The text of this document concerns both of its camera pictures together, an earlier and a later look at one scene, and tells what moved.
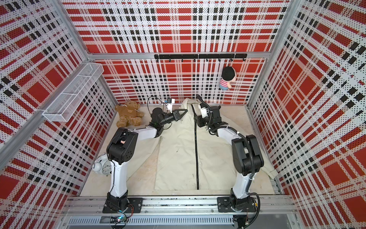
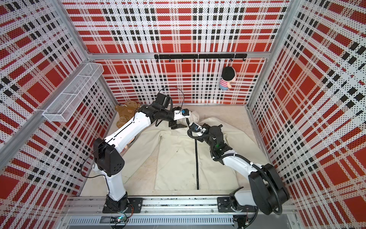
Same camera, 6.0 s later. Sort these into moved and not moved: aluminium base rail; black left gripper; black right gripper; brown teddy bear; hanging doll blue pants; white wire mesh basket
Moved: black left gripper; black right gripper
Not moved: brown teddy bear; white wire mesh basket; hanging doll blue pants; aluminium base rail
